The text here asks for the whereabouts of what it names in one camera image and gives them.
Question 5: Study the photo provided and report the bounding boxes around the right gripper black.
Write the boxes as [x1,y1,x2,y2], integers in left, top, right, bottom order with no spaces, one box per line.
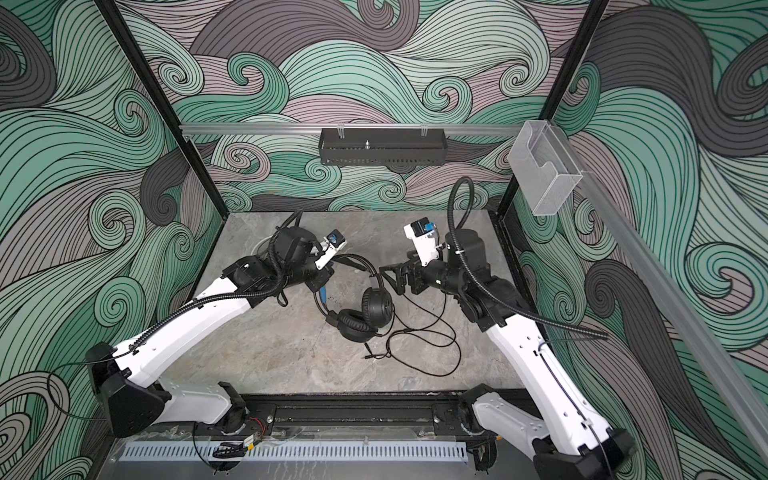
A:
[384,245,475,297]

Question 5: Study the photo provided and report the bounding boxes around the black blue headphones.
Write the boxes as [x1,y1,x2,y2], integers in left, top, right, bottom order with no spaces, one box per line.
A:
[314,253,394,344]

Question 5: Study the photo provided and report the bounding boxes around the black headphone cable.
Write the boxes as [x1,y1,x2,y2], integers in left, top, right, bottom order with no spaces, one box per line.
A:
[362,287,463,378]

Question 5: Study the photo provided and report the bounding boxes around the white headphones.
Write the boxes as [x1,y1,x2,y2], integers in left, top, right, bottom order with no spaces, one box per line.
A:
[252,235,274,256]

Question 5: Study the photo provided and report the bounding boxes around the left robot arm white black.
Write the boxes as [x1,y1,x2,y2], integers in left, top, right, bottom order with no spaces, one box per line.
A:
[86,226,346,438]

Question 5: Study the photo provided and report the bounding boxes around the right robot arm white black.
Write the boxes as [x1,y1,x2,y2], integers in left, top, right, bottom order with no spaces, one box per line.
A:
[381,218,636,479]

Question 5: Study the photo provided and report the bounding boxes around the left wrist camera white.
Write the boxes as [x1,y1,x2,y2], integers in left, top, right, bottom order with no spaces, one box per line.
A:
[315,229,346,270]

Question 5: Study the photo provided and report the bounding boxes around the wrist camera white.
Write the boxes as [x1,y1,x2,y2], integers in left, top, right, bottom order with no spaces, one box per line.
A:
[403,217,439,267]
[315,229,346,270]

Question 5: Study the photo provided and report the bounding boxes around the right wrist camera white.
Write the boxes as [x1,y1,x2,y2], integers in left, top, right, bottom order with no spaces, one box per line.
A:
[403,217,439,267]

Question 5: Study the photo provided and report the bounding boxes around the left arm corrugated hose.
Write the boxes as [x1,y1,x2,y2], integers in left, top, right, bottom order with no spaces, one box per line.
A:
[128,211,304,352]

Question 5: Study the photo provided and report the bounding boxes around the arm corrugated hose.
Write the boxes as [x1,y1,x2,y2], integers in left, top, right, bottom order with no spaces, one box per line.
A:
[128,211,304,352]
[446,176,610,341]

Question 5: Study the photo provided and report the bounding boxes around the black perforated wall tray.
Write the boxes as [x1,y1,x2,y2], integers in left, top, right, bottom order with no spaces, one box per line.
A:
[318,128,448,168]

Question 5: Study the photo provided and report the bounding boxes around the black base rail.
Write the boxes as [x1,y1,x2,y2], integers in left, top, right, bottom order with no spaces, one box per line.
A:
[242,386,487,436]

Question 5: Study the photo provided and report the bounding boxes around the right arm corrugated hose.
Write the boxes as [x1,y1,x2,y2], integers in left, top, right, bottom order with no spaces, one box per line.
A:
[446,176,610,341]

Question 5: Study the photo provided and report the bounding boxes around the aluminium wall rail back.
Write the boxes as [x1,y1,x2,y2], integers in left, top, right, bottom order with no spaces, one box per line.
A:
[179,122,522,137]

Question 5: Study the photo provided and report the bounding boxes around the aluminium wall rail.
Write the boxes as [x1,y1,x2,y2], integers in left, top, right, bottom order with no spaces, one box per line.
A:
[557,128,768,463]
[179,122,522,137]

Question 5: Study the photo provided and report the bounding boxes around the clear plastic wall bin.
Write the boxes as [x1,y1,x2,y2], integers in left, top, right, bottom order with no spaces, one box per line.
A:
[507,120,583,216]

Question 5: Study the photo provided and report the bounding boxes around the black frame post left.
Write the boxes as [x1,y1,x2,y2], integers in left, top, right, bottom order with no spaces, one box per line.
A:
[94,0,229,220]

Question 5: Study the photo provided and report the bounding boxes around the black frame post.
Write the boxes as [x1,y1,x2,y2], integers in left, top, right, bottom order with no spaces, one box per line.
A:
[94,0,229,220]
[497,1,608,218]

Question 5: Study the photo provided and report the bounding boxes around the white slotted cable duct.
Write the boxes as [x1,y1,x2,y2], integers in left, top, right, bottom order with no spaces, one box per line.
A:
[118,440,469,463]

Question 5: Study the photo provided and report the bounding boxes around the black frame post right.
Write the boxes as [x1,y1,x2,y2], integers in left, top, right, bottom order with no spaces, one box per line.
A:
[497,1,608,218]

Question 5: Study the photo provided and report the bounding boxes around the aluminium wall rail right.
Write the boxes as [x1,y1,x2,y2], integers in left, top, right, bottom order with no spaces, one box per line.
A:
[557,128,768,463]

